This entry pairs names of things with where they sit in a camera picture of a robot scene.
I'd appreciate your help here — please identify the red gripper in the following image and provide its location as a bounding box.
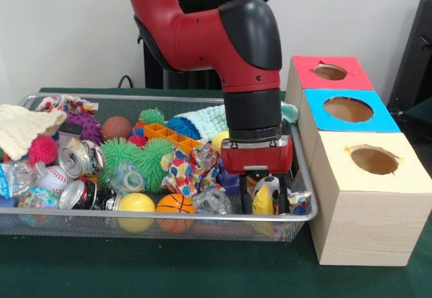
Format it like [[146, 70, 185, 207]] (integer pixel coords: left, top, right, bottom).
[[221, 136, 294, 214]]

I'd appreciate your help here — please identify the mint green cloth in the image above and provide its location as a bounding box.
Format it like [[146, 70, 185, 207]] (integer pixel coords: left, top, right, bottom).
[[189, 102, 299, 140]]

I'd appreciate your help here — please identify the cream yellow cloth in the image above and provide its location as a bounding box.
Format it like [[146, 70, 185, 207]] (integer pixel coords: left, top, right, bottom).
[[0, 104, 67, 162]]

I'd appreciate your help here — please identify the wooden box with three holes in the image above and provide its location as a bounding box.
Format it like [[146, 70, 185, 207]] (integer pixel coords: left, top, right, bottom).
[[285, 55, 432, 267]]

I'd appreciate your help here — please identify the clear mesh bin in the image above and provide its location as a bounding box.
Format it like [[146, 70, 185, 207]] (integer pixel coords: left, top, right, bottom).
[[0, 93, 318, 245]]

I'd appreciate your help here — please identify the small soccer ball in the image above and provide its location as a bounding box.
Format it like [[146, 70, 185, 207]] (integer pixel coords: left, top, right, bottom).
[[255, 175, 280, 194]]

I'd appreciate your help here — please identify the yellow cone toy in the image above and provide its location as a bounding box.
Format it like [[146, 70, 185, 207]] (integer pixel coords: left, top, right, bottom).
[[252, 189, 276, 216]]

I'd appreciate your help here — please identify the colourful crinkled packet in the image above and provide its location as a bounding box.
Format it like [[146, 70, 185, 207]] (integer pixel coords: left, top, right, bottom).
[[287, 190, 313, 216]]

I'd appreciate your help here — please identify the colourful patterned fabric toy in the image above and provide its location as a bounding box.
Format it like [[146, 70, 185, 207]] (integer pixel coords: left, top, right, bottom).
[[161, 143, 225, 199]]

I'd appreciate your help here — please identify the bright orange mini basketball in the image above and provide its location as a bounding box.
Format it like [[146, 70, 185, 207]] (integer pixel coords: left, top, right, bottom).
[[156, 194, 196, 235]]

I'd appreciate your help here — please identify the orange yellow plastic toy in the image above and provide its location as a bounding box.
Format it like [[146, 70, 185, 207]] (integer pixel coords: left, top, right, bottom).
[[144, 122, 203, 154]]

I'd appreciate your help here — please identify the green spiky ball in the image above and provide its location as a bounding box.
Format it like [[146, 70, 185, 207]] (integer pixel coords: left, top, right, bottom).
[[134, 138, 175, 194], [98, 138, 139, 187]]

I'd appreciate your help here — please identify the yellow ball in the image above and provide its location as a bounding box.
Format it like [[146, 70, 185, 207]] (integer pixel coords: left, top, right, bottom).
[[117, 193, 157, 234]]

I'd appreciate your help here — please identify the brown toy football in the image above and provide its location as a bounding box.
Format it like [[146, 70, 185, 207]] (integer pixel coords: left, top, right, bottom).
[[101, 116, 132, 141]]

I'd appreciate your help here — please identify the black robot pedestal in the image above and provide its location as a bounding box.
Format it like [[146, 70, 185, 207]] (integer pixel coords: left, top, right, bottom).
[[143, 0, 271, 91]]

